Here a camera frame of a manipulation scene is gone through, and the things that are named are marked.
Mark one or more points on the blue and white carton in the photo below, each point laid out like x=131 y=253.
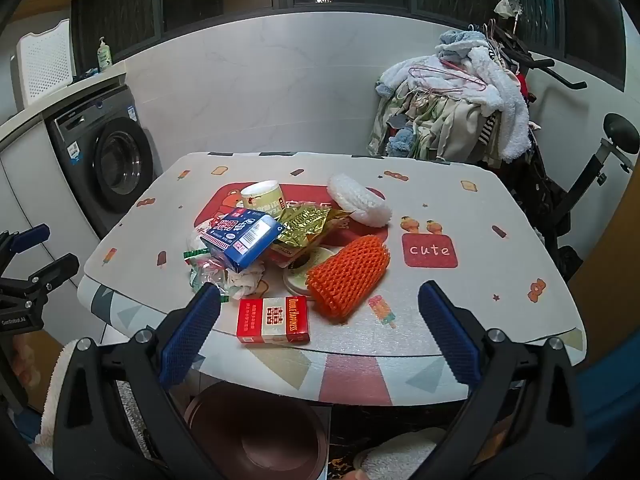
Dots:
x=242 y=237

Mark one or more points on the white counter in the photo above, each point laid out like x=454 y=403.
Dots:
x=30 y=115

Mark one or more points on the blue curtain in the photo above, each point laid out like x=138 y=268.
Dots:
x=610 y=400

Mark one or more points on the tape roll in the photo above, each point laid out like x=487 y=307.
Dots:
x=297 y=280

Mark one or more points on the red cigarette pack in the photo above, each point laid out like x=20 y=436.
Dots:
x=272 y=320

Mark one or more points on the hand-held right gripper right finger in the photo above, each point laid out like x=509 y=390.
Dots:
x=450 y=332

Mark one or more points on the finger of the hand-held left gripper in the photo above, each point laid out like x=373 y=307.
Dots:
x=31 y=237
x=52 y=270

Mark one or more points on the grey washing machine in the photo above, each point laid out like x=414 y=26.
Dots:
x=115 y=160

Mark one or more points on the gold foil wrapper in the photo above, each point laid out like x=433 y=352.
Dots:
x=305 y=222

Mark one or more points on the white fluffy slipper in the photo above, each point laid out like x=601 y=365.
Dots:
x=400 y=452

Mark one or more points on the person's white fluffy clothing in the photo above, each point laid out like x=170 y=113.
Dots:
x=47 y=410

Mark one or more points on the orange foam net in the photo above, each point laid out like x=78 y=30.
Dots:
x=347 y=275

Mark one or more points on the wooden door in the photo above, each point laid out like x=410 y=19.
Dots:
x=612 y=270

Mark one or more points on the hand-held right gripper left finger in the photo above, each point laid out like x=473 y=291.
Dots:
x=190 y=332

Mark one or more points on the green and white snack wrapper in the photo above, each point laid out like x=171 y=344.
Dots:
x=200 y=260

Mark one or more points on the green soap bottle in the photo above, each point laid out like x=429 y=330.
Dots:
x=104 y=57

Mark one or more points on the printed table mat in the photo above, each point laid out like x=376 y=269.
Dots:
x=450 y=290

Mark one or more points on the black exercise bike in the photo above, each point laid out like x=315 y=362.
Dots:
x=560 y=210

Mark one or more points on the white perforated laundry basket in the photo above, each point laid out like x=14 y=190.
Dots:
x=45 y=65

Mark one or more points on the brown bowl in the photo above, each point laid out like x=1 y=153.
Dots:
x=260 y=435

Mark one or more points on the white paper cup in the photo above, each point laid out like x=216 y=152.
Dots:
x=262 y=197

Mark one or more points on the white foam net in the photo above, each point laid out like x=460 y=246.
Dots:
x=357 y=200

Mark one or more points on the pile of clothes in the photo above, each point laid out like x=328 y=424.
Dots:
x=465 y=120

